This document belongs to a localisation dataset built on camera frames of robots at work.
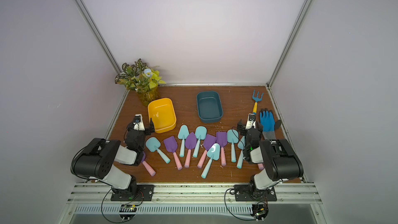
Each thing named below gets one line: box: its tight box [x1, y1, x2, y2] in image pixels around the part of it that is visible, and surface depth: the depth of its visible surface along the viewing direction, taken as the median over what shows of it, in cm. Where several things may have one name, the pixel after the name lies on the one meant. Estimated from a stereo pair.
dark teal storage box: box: [196, 90, 224, 124], surface depth 108 cm
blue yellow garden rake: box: [251, 89, 264, 115], surface depth 113 cm
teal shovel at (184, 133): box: [177, 124, 190, 158], surface depth 94 cm
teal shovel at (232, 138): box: [226, 128, 239, 163], surface depth 90 cm
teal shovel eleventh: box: [236, 135, 246, 170], surface depth 83 cm
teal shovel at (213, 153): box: [201, 143, 221, 179], surface depth 87 cm
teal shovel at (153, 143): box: [145, 136, 171, 164], surface depth 90 cm
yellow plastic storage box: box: [147, 98, 177, 134], surface depth 105 cm
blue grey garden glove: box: [259, 107, 277, 140], surface depth 99 cm
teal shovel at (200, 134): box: [192, 126, 208, 158], surface depth 94 cm
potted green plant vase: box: [115, 58, 167, 107], surface depth 99 cm
